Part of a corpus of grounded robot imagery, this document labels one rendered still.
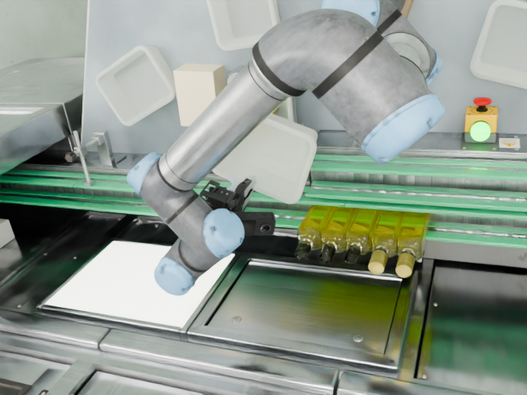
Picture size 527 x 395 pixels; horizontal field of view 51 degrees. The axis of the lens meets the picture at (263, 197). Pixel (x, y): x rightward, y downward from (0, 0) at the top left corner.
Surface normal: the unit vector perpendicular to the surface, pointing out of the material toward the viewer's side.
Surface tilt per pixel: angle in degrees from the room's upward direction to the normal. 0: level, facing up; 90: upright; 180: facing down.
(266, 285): 90
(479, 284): 90
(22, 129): 90
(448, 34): 0
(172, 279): 7
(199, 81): 0
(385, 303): 90
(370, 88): 23
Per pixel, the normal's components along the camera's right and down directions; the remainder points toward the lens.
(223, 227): 0.59, -0.48
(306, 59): -0.52, 0.35
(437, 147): -0.11, -0.89
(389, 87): 0.16, -0.04
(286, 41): -0.58, -0.06
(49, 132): 0.93, 0.07
